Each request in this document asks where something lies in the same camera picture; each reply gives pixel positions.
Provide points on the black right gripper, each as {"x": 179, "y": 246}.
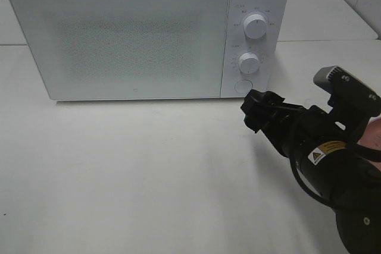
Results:
{"x": 293, "y": 130}

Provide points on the round white door-release button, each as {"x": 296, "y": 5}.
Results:
{"x": 243, "y": 86}

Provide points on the pink round plate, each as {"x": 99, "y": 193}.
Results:
{"x": 372, "y": 134}

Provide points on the white microwave door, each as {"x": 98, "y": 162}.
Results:
{"x": 126, "y": 49}

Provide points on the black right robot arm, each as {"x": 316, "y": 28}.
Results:
{"x": 322, "y": 164}

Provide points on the lower white microwave knob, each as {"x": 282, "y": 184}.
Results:
{"x": 248, "y": 63}

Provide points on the white microwave knob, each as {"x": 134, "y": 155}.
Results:
{"x": 248, "y": 63}
{"x": 255, "y": 26}

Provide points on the upper white microwave knob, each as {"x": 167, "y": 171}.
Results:
{"x": 255, "y": 26}

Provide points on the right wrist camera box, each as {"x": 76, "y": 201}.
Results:
{"x": 346, "y": 88}

